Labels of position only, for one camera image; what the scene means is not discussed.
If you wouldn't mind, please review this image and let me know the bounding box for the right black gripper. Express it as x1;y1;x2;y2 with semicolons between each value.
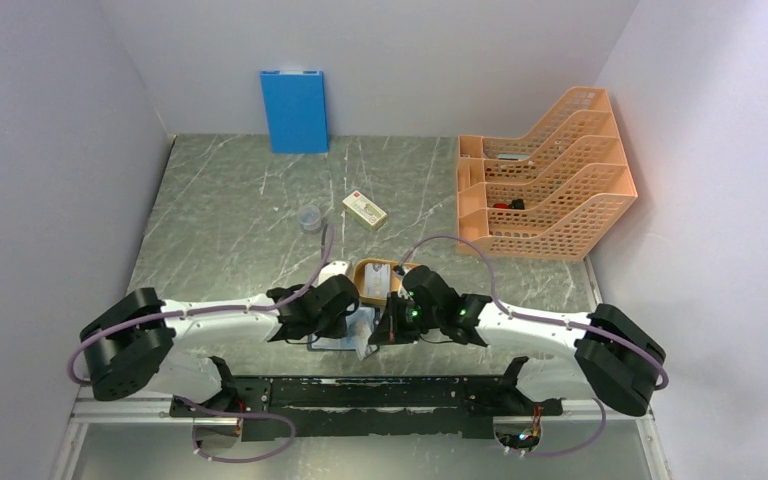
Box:
368;290;443;346

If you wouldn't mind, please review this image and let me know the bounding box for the small clear plastic cup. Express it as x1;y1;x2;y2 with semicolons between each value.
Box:
297;204;323;234

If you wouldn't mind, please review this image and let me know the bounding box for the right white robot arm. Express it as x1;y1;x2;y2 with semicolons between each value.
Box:
368;265;666;417

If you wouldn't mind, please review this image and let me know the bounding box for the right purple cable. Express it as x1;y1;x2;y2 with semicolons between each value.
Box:
397;235;670;392

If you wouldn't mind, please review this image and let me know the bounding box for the stack of grey VIP cards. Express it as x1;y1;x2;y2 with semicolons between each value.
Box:
363;262;392;299

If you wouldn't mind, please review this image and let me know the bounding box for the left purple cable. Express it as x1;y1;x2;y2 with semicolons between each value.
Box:
67;223;336;387

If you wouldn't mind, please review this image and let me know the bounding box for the orange mesh file organizer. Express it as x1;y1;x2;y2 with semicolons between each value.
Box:
455;86;638;261

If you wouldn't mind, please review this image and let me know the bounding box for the blue rectangular box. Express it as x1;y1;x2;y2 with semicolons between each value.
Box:
259;70;329;154

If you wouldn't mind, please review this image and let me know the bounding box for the blue leather card holder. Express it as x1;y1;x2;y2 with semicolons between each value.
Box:
307;307;380;361

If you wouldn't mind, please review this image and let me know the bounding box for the purple cable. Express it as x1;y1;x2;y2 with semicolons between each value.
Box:
67;223;336;387
397;235;670;392

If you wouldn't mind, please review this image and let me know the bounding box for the small green white box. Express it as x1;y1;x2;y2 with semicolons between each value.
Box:
342;190;388;231

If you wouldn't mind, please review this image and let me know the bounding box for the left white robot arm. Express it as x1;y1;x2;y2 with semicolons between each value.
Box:
78;274;360;416

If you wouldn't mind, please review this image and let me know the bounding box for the red black item in organizer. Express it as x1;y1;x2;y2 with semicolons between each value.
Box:
492;198;526;210

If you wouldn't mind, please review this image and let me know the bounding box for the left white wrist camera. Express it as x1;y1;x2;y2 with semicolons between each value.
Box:
318;260;351;283

